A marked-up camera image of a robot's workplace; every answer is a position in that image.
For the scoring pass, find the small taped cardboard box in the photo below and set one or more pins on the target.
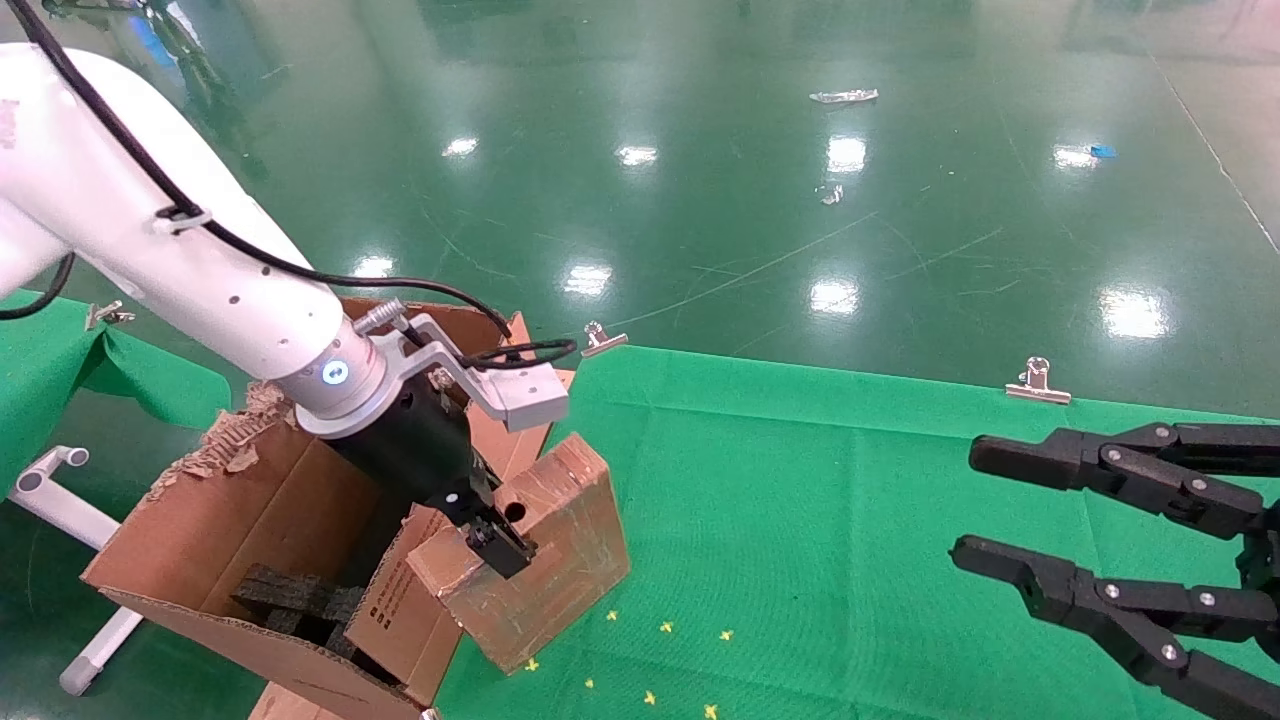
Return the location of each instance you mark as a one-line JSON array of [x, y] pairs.
[[560, 560]]

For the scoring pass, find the black foam insert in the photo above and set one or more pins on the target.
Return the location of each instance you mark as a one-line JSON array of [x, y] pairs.
[[300, 595]]

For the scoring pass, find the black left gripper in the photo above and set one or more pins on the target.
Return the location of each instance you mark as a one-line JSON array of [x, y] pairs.
[[420, 450]]

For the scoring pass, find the large green table cloth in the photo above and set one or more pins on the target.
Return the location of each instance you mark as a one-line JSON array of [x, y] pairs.
[[850, 540]]

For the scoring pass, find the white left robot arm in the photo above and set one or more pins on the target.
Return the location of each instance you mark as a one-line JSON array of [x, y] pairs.
[[120, 230]]

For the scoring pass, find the silver binder clip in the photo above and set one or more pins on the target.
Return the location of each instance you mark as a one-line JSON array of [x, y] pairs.
[[105, 315], [600, 342], [1037, 385]]

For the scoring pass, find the large open cardboard carton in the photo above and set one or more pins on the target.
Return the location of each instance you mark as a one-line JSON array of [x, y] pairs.
[[250, 520]]

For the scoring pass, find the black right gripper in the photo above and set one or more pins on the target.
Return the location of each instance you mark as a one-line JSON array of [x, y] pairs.
[[1265, 560]]

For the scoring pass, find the white metal frame tube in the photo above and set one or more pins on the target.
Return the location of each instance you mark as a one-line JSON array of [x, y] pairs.
[[60, 505]]

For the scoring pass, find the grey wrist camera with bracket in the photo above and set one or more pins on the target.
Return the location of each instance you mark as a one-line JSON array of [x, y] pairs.
[[520, 395]]

